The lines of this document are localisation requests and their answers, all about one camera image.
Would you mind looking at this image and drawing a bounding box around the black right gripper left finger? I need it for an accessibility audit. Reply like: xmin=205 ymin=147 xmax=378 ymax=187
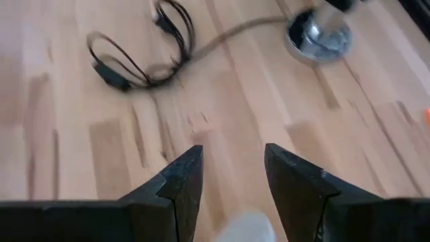
xmin=0 ymin=145 xmax=204 ymax=242

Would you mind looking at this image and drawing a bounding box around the black aluminium table frame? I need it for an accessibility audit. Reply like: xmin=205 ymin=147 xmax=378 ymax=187
xmin=398 ymin=0 xmax=430 ymax=42

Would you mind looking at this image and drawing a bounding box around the white reflector lightbulb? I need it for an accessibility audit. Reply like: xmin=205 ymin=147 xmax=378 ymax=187
xmin=214 ymin=211 xmax=277 ymax=242

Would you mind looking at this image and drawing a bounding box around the black lamp power cord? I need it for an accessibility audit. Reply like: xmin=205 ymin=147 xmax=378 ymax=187
xmin=86 ymin=0 xmax=290 ymax=93

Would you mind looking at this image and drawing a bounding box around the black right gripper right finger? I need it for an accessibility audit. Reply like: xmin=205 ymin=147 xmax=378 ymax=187
xmin=263 ymin=143 xmax=430 ymax=242

